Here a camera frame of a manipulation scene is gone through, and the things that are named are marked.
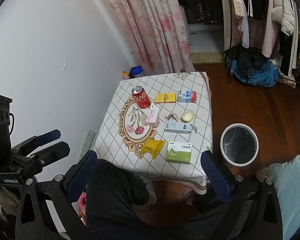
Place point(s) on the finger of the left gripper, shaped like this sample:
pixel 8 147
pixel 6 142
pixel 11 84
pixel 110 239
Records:
pixel 48 136
pixel 52 152

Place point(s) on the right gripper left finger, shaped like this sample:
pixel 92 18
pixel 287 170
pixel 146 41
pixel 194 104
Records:
pixel 34 220

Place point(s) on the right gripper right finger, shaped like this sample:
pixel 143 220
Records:
pixel 253 210

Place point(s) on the green white medicine box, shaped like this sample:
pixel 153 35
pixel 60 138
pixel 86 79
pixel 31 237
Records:
pixel 179 152

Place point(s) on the light blue medicine box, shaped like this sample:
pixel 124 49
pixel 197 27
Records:
pixel 177 127

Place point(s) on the red cola can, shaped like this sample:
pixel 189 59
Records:
pixel 141 97

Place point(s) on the pomelo peel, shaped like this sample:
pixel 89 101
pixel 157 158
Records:
pixel 187 116

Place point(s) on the yellow snack wrapper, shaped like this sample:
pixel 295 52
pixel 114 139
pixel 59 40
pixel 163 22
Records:
pixel 153 147

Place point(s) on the pink white box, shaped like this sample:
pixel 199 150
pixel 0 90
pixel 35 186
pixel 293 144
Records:
pixel 153 115

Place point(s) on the paper scrap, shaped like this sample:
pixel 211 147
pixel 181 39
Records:
pixel 173 116

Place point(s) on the blue red milk carton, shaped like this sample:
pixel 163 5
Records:
pixel 187 96

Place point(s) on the yellow cigarette box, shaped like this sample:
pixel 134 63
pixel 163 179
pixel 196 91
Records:
pixel 166 98

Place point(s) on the white round trash bin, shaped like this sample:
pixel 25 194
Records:
pixel 239 145

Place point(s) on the light blue bed quilt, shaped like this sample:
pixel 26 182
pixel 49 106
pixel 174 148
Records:
pixel 286 179

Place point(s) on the white power strip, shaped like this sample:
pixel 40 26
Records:
pixel 87 144

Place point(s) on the black trousers leg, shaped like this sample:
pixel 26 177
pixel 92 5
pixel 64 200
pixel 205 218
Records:
pixel 111 193

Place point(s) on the blue lid jar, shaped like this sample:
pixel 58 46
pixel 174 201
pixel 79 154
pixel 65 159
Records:
pixel 136 72

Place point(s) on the white patterned tablecloth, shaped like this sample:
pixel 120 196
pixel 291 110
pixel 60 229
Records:
pixel 123 131

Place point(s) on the blue black clothes pile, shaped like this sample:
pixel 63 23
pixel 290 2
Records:
pixel 251 67

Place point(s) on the black clothes rack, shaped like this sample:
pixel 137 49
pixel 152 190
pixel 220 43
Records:
pixel 231 24

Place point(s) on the pink floral curtain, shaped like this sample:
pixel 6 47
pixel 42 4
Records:
pixel 155 30

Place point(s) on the hanging white coat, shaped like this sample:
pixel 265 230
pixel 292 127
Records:
pixel 283 13

